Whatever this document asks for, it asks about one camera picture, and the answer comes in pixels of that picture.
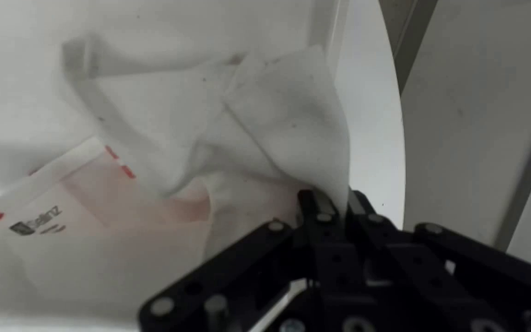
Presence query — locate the white towel with red stripes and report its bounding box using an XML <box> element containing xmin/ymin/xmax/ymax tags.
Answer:
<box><xmin>0</xmin><ymin>36</ymin><xmax>353</xmax><ymax>325</ymax></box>

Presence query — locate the round white table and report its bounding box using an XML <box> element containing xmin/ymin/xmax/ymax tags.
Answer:
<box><xmin>330</xmin><ymin>0</ymin><xmax>409</xmax><ymax>233</ymax></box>

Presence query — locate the white plastic tray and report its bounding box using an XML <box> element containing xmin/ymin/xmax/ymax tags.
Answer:
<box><xmin>0</xmin><ymin>0</ymin><xmax>344</xmax><ymax>206</ymax></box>

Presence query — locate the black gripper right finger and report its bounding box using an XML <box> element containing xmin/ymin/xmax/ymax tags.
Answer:
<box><xmin>344</xmin><ymin>193</ymin><xmax>531</xmax><ymax>332</ymax></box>

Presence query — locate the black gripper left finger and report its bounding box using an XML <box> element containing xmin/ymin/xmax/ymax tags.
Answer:
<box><xmin>136</xmin><ymin>187</ymin><xmax>346</xmax><ymax>332</ymax></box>

